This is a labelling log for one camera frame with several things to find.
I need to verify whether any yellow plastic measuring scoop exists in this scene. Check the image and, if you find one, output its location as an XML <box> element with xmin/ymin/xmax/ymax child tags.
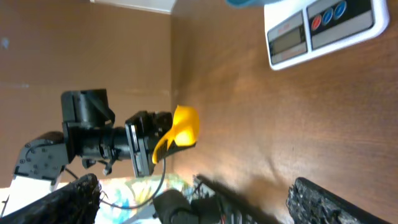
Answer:
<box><xmin>152</xmin><ymin>105</ymin><xmax>200</xmax><ymax>164</ymax></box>

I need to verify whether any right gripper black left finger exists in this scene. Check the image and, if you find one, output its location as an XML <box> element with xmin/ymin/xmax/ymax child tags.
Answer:
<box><xmin>1</xmin><ymin>174</ymin><xmax>100</xmax><ymax>224</ymax></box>

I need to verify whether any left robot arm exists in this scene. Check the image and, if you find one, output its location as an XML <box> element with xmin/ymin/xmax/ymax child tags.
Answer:
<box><xmin>13</xmin><ymin>89</ymin><xmax>200</xmax><ymax>185</ymax></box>

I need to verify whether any teal plastic bowl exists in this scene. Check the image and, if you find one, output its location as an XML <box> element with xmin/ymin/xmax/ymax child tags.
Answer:
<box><xmin>226</xmin><ymin>0</ymin><xmax>280</xmax><ymax>8</ymax></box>

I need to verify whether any black left camera cable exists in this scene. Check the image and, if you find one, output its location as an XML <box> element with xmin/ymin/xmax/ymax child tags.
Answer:
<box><xmin>63</xmin><ymin>157</ymin><xmax>167</xmax><ymax>210</ymax></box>

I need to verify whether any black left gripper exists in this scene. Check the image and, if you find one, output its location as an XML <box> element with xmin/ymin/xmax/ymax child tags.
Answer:
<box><xmin>125</xmin><ymin>111</ymin><xmax>196</xmax><ymax>178</ymax></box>

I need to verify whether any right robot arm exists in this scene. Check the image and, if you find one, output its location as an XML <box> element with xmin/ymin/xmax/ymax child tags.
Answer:
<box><xmin>1</xmin><ymin>174</ymin><xmax>385</xmax><ymax>223</ymax></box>

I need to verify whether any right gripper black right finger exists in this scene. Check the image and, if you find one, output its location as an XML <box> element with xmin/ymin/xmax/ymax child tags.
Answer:
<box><xmin>286</xmin><ymin>177</ymin><xmax>388</xmax><ymax>224</ymax></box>

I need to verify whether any white digital kitchen scale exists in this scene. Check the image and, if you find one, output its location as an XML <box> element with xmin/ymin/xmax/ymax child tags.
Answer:
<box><xmin>264</xmin><ymin>0</ymin><xmax>389</xmax><ymax>70</ymax></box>

